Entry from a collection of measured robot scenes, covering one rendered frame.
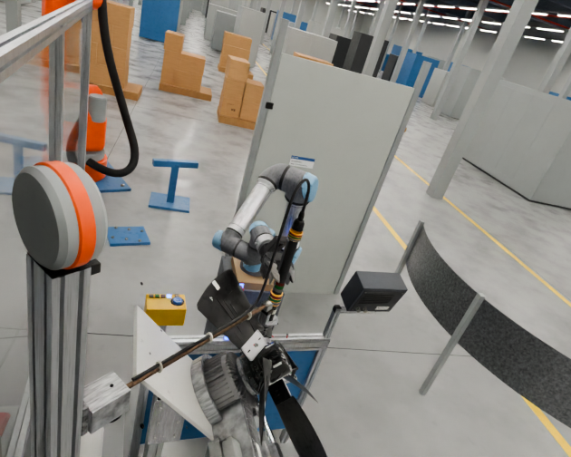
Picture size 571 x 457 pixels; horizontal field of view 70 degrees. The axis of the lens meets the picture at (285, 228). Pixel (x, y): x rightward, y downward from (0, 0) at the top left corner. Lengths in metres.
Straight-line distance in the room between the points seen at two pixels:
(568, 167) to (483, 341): 8.41
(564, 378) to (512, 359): 0.28
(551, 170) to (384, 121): 7.86
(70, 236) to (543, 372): 2.81
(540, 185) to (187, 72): 8.45
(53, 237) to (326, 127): 2.72
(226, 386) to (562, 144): 10.01
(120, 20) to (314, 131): 6.27
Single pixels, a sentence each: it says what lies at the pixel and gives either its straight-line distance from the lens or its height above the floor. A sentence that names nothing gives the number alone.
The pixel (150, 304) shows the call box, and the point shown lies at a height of 1.07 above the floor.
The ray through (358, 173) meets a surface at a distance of 3.46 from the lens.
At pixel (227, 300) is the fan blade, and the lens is 1.36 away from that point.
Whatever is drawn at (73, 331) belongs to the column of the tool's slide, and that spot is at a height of 1.68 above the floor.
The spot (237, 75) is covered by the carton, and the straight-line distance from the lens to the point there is 8.64.
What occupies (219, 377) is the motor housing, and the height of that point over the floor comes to 1.17.
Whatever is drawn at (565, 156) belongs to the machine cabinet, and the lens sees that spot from 11.00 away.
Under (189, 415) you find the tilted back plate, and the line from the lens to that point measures 1.31.
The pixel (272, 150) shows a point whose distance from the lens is 3.11.
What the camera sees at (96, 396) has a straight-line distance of 1.02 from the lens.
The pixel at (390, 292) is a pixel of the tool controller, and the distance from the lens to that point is 2.06.
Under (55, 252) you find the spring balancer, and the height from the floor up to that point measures 1.86.
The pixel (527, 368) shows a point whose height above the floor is 0.74.
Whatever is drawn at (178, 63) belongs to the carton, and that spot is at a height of 0.64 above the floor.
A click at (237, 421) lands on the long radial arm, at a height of 1.13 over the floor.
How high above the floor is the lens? 2.22
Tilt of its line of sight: 26 degrees down
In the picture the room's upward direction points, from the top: 17 degrees clockwise
